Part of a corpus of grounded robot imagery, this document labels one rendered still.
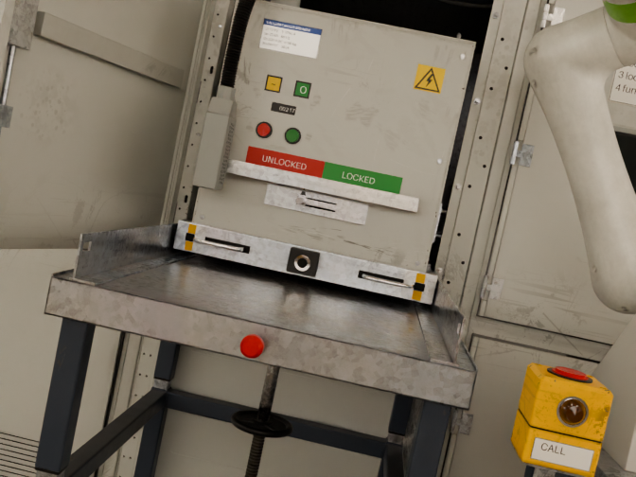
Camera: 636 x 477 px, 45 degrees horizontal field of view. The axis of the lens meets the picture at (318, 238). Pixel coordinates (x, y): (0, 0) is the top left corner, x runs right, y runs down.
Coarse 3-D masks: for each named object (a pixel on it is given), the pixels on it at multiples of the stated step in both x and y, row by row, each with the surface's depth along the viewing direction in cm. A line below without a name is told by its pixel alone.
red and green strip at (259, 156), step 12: (252, 156) 158; (264, 156) 158; (276, 156) 158; (288, 156) 157; (300, 156) 157; (288, 168) 158; (300, 168) 157; (312, 168) 157; (324, 168) 157; (336, 168) 157; (348, 168) 157; (360, 168) 156; (336, 180) 157; (348, 180) 157; (360, 180) 156; (372, 180) 156; (384, 180) 156; (396, 180) 156; (396, 192) 156
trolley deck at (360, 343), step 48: (96, 288) 111; (144, 288) 117; (192, 288) 127; (240, 288) 138; (288, 288) 150; (336, 288) 166; (144, 336) 111; (192, 336) 110; (240, 336) 110; (288, 336) 109; (336, 336) 111; (384, 336) 119; (384, 384) 108; (432, 384) 108
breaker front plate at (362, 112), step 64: (256, 64) 157; (320, 64) 156; (384, 64) 155; (448, 64) 154; (320, 128) 157; (384, 128) 156; (448, 128) 155; (256, 192) 158; (320, 192) 157; (384, 256) 157
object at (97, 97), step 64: (0, 0) 119; (64, 0) 134; (128, 0) 151; (192, 0) 172; (0, 64) 120; (64, 64) 138; (128, 64) 152; (0, 128) 124; (64, 128) 142; (128, 128) 160; (0, 192) 130; (64, 192) 145; (128, 192) 165
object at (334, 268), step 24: (192, 240) 159; (216, 240) 158; (240, 240) 158; (264, 240) 158; (264, 264) 158; (336, 264) 157; (360, 264) 156; (384, 264) 156; (360, 288) 156; (384, 288) 156; (432, 288) 155
